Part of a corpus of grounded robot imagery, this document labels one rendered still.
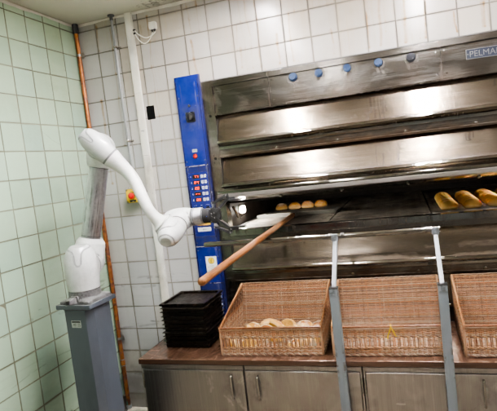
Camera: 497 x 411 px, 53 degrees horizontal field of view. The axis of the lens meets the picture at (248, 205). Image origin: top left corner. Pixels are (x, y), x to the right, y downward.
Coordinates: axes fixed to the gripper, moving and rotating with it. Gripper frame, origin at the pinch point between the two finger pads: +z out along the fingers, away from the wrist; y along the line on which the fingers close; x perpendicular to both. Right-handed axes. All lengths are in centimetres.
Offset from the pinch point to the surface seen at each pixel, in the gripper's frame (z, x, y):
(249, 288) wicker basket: -17, -51, 52
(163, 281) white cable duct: -76, -55, 46
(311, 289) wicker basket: 21, -50, 54
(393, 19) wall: 81, -54, -91
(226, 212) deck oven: -27, -56, 5
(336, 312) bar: 42, 6, 51
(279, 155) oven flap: 10, -58, -26
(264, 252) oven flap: -6, -56, 31
